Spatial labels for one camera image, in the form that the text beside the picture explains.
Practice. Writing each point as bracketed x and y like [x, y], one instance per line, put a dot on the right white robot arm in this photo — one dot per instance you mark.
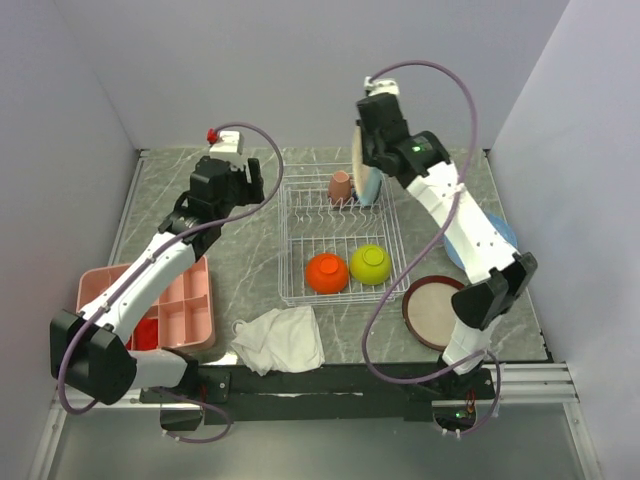
[498, 274]

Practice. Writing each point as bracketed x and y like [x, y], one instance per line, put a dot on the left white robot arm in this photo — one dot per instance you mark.
[88, 348]

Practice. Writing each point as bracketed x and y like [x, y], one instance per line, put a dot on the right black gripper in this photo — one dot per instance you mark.
[365, 155]

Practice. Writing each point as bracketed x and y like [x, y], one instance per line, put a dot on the orange bowl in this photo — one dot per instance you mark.
[327, 273]

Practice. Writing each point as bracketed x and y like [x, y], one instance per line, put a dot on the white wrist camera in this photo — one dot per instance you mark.
[379, 86]
[227, 145]

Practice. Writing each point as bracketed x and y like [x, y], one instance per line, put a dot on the white cloth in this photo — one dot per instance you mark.
[281, 340]

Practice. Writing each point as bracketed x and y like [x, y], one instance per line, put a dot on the beige blue leaf plate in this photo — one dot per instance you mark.
[367, 180]

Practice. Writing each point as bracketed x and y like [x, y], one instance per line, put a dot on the black base beam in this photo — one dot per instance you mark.
[227, 393]

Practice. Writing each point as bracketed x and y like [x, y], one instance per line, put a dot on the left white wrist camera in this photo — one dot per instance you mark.
[227, 145]

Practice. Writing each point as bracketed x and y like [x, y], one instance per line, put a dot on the pink printed ceramic mug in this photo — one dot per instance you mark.
[340, 187]

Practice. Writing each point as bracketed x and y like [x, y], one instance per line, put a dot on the aluminium rail frame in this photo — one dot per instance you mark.
[510, 421]

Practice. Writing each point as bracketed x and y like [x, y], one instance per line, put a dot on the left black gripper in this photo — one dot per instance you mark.
[253, 188]

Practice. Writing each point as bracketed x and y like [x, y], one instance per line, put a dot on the dark red plate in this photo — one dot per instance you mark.
[427, 310]

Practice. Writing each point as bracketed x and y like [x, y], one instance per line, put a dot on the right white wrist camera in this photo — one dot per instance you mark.
[379, 86]

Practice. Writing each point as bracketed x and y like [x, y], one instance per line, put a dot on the light blue plate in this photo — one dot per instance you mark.
[502, 228]

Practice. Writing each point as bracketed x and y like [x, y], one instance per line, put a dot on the white wire dish rack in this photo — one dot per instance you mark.
[309, 225]

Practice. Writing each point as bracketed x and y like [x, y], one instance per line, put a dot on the yellow-green bowl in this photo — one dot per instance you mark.
[370, 265]

